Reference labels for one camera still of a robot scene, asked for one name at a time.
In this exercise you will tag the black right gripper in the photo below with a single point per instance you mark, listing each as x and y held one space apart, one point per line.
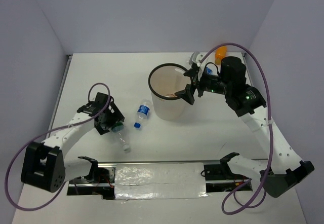
187 94

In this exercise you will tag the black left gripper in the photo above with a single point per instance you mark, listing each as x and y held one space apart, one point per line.
115 117

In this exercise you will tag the green label clear plastic bottle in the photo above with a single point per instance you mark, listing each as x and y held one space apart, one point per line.
121 136

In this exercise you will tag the orange juice bottle white cap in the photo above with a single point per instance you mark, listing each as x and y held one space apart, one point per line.
171 96

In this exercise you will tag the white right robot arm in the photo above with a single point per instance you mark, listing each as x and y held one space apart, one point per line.
287 168

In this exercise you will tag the white bin with black rim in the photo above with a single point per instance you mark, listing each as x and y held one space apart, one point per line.
164 81

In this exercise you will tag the blue label white cap bottle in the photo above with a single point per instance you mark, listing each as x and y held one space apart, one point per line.
207 70

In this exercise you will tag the blue cap pepsi water bottle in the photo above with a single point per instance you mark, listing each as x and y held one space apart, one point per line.
142 114

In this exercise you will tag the orange bottle with label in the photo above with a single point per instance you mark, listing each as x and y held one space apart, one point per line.
220 53

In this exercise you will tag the silver foil tape panel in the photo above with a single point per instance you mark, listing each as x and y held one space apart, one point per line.
159 181

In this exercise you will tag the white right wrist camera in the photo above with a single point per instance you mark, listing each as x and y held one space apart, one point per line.
196 58

